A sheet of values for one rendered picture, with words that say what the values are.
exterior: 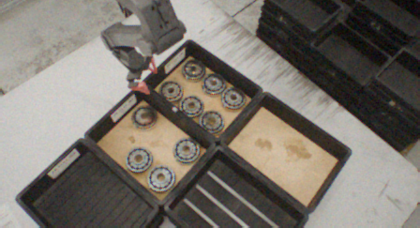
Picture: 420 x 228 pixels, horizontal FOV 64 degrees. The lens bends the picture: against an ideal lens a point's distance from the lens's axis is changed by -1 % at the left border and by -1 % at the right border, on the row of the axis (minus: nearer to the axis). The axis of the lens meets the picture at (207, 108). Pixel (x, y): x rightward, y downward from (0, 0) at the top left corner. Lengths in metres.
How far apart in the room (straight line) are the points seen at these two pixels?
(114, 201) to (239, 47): 0.96
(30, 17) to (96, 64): 1.45
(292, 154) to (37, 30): 2.26
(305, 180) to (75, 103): 1.06
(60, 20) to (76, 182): 1.87
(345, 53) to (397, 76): 0.34
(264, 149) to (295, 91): 0.42
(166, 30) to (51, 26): 2.25
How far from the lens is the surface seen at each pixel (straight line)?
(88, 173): 1.37
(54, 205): 1.38
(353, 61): 2.31
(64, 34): 2.91
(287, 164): 1.36
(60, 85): 1.74
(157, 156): 1.34
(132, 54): 1.13
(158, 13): 0.80
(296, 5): 2.33
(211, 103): 1.42
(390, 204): 1.61
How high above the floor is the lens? 2.08
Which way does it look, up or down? 62 degrees down
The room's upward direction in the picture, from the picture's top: 3 degrees clockwise
